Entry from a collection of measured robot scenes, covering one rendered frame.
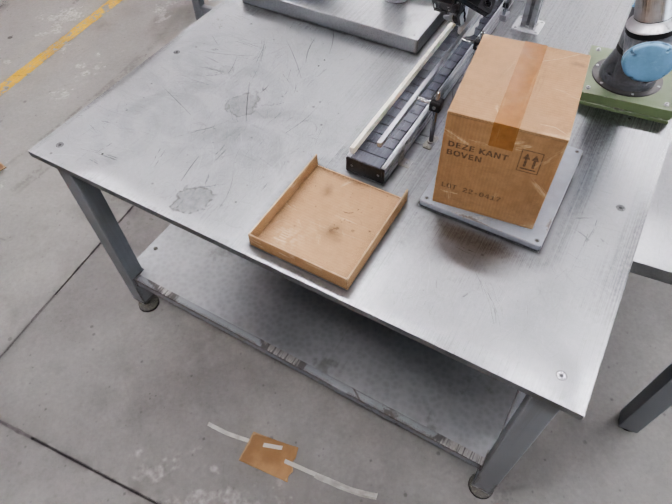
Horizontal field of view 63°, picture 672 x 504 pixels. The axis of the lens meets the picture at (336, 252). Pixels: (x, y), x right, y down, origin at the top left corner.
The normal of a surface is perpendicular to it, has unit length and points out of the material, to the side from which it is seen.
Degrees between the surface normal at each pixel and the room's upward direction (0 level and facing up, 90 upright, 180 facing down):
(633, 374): 0
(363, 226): 0
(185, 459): 0
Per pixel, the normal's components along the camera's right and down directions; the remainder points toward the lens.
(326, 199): -0.02, -0.60
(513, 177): -0.40, 0.74
